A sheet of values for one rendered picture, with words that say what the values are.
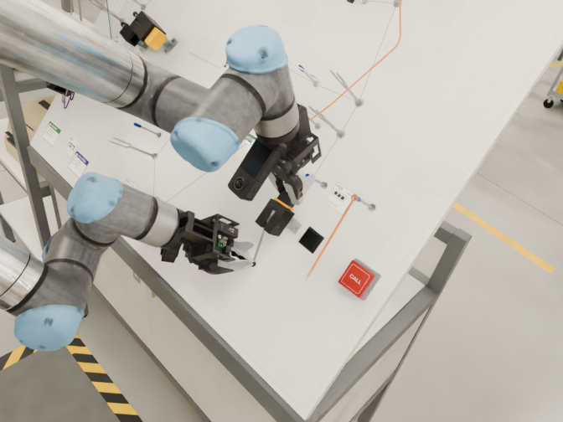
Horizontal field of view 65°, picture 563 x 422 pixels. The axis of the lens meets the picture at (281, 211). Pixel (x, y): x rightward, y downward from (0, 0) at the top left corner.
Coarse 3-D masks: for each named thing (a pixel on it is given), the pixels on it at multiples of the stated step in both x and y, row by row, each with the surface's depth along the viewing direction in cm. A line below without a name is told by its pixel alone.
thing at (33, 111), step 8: (24, 104) 164; (32, 104) 164; (40, 104) 164; (48, 104) 164; (24, 112) 161; (32, 112) 160; (40, 112) 160; (8, 120) 163; (24, 120) 159; (32, 120) 158; (40, 120) 157; (8, 128) 163; (32, 128) 156; (8, 136) 164; (32, 136) 155; (8, 144) 164; (8, 152) 168; (16, 152) 162
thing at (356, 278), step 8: (352, 264) 81; (344, 272) 81; (352, 272) 80; (360, 272) 80; (368, 272) 79; (344, 280) 81; (352, 280) 80; (360, 280) 79; (368, 280) 79; (352, 288) 80; (360, 288) 79; (360, 296) 79
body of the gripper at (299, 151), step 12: (300, 108) 69; (300, 120) 70; (288, 132) 67; (300, 132) 72; (288, 144) 72; (300, 144) 73; (312, 144) 74; (288, 156) 73; (300, 156) 73; (276, 168) 74; (288, 168) 73; (300, 168) 77; (288, 180) 75
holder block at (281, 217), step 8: (272, 200) 84; (264, 208) 85; (272, 208) 84; (280, 208) 83; (264, 216) 85; (272, 216) 84; (280, 216) 83; (288, 216) 85; (264, 224) 85; (272, 224) 83; (280, 224) 84; (272, 232) 84; (280, 232) 86
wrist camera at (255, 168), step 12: (252, 144) 72; (264, 144) 70; (276, 144) 69; (252, 156) 71; (264, 156) 70; (276, 156) 70; (240, 168) 72; (252, 168) 71; (264, 168) 70; (240, 180) 72; (252, 180) 71; (264, 180) 72; (240, 192) 72; (252, 192) 72
